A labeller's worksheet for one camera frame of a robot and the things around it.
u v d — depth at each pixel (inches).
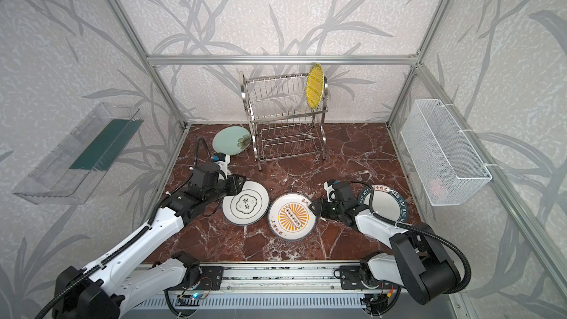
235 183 27.4
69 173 25.1
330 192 31.9
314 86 35.0
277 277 29.7
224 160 28.4
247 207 35.2
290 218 34.1
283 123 45.6
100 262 16.1
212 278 28.9
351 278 28.6
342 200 27.4
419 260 16.7
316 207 33.0
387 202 36.3
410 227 18.0
